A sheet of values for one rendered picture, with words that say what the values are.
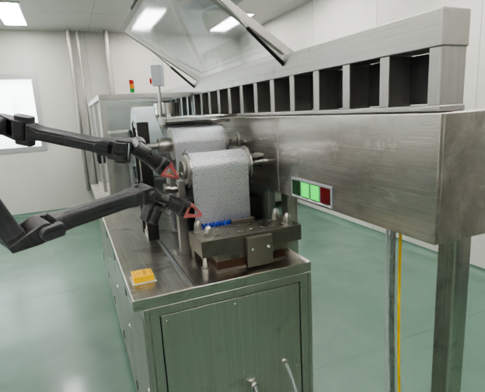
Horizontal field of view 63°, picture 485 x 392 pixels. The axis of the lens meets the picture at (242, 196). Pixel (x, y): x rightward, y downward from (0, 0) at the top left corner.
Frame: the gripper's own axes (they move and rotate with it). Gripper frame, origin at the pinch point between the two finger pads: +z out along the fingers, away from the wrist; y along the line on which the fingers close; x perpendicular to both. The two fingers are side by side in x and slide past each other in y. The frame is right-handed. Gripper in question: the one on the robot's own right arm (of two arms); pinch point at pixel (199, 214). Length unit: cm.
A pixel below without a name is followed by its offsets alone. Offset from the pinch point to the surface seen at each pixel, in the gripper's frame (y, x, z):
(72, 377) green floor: -84, -123, 2
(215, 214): 0.3, 2.5, 6.1
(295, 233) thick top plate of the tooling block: 20.0, 8.7, 31.2
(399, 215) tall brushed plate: 73, 25, 21
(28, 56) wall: -557, 75, -140
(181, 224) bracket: -7.8, -7.2, -2.5
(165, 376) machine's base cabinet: 26, -53, 3
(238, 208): 0.3, 8.3, 14.1
